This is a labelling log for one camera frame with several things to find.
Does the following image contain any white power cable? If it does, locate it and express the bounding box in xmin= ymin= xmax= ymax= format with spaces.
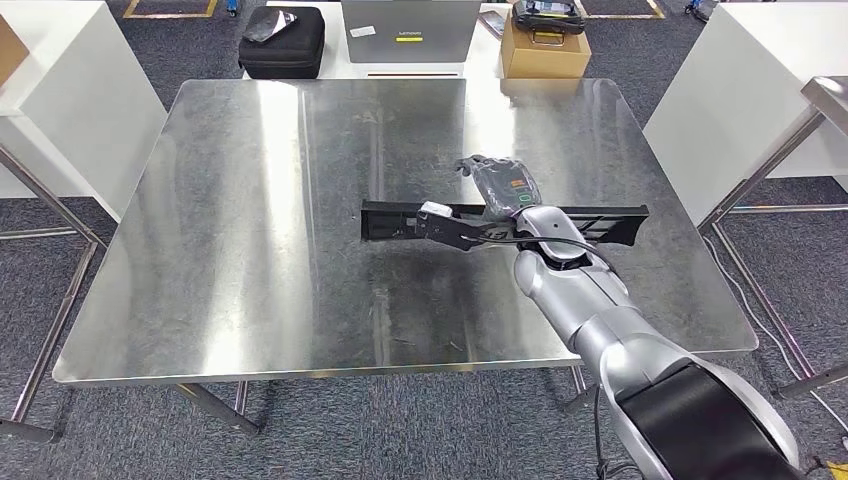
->
xmin=702 ymin=235 xmax=848 ymax=432

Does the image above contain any brown cardboard board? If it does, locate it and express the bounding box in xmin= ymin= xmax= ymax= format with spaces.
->
xmin=0 ymin=16 xmax=31 ymax=87

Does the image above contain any brown cardboard box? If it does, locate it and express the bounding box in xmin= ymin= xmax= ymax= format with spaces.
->
xmin=500 ymin=13 xmax=592 ymax=81

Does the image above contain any black camera cable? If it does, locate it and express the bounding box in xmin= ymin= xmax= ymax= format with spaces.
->
xmin=460 ymin=235 xmax=617 ymax=480

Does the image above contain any clear plastic bag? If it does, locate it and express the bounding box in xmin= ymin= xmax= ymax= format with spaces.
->
xmin=243 ymin=9 xmax=299 ymax=44

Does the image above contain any black zip case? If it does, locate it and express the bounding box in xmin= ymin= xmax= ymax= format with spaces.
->
xmin=238 ymin=6 xmax=326 ymax=81

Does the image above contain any black plastic frame part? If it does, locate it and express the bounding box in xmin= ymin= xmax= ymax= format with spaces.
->
xmin=360 ymin=200 xmax=651 ymax=248

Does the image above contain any steel workbench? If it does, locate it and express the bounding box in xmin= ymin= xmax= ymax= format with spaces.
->
xmin=52 ymin=78 xmax=760 ymax=435

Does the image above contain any black device with handle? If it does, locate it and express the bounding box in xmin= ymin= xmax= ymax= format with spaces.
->
xmin=511 ymin=0 xmax=588 ymax=36

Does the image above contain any grey laptop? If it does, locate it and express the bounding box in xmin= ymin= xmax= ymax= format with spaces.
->
xmin=341 ymin=0 xmax=483 ymax=64

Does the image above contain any dark tablet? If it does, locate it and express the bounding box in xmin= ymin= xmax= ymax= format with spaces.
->
xmin=478 ymin=9 xmax=508 ymax=41

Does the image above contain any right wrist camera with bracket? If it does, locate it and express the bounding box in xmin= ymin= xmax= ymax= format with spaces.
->
xmin=415 ymin=200 xmax=525 ymax=253

